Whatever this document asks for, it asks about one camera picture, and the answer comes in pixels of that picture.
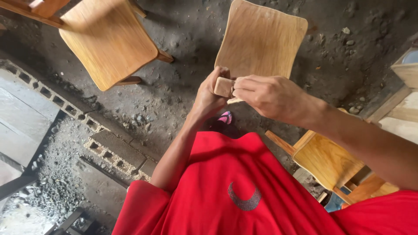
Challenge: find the person's left hand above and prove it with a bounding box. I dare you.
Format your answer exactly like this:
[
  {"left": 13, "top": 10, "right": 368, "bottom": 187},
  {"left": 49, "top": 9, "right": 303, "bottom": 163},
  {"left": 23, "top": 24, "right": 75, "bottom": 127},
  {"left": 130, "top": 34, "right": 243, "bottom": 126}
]
[{"left": 193, "top": 66, "right": 231, "bottom": 117}]

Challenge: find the person's right hand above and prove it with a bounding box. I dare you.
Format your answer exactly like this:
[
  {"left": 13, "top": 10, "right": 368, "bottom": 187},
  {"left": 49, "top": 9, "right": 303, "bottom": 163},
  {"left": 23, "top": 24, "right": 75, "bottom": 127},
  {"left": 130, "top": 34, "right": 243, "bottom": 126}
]
[{"left": 233, "top": 75, "right": 322, "bottom": 127}]

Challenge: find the small sanding block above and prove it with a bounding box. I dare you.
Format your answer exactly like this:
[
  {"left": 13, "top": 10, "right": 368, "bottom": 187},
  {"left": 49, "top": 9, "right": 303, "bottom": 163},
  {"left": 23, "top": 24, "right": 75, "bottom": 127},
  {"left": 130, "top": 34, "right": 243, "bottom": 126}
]
[{"left": 214, "top": 77, "right": 236, "bottom": 98}]

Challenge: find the curved wooden seat panel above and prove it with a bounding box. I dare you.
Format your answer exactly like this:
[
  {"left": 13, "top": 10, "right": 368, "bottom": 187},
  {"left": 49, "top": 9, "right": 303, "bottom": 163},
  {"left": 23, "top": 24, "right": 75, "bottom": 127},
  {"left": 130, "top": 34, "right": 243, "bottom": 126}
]
[{"left": 214, "top": 0, "right": 308, "bottom": 105}]

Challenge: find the pink sandal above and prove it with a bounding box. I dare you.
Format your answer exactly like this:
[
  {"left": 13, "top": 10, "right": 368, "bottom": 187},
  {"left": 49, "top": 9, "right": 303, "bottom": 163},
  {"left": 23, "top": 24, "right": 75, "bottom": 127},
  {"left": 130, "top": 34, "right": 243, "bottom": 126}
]
[{"left": 217, "top": 111, "right": 233, "bottom": 125}]

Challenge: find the person's red shirt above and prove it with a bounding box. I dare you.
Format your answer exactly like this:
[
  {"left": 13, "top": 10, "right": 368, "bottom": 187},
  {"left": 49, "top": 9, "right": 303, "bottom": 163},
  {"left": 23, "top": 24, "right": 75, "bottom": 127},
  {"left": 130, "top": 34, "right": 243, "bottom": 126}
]
[{"left": 112, "top": 131, "right": 418, "bottom": 235}]

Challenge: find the wooden chair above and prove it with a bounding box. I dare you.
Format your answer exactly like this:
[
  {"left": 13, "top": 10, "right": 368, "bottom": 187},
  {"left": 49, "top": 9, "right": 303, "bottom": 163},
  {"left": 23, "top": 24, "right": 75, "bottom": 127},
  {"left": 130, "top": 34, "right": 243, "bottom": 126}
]
[
  {"left": 265, "top": 108, "right": 400, "bottom": 205},
  {"left": 0, "top": 0, "right": 174, "bottom": 92}
]

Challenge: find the blue plastic container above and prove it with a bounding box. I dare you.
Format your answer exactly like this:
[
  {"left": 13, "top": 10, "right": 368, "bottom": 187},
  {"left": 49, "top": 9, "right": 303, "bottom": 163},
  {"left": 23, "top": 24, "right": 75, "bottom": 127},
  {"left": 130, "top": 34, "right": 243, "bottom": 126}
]
[{"left": 324, "top": 187, "right": 351, "bottom": 213}]

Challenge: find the row of hollow concrete blocks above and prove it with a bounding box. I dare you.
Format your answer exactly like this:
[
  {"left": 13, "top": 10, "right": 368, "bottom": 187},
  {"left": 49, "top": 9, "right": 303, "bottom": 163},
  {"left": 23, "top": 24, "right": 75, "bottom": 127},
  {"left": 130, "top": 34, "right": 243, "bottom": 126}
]
[{"left": 0, "top": 59, "right": 157, "bottom": 182}]

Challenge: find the pale wooden furniture frame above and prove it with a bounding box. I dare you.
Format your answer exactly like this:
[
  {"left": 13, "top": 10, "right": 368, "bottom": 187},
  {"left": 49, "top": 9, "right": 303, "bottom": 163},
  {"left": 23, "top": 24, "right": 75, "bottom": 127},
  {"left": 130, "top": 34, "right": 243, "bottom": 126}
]
[{"left": 359, "top": 46, "right": 418, "bottom": 144}]

